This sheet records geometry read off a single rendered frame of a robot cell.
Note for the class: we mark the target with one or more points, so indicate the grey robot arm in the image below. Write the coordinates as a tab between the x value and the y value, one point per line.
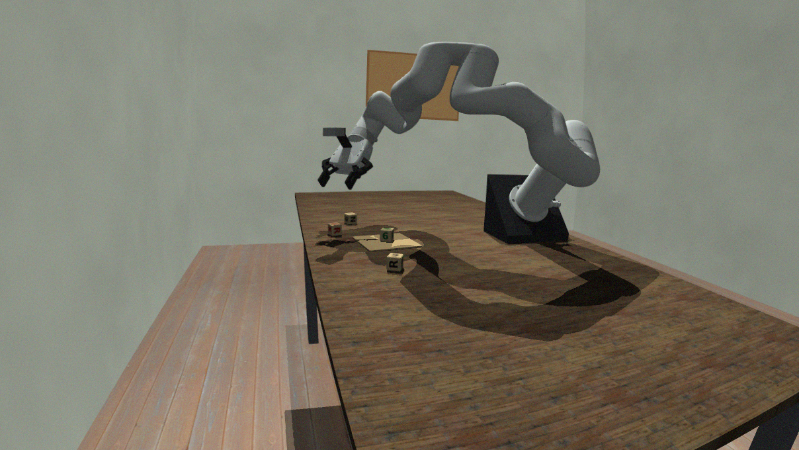
560	160

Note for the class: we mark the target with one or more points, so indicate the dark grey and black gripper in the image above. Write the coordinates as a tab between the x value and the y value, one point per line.
347	160

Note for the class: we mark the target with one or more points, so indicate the cream flat mat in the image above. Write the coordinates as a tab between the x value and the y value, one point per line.
372	243

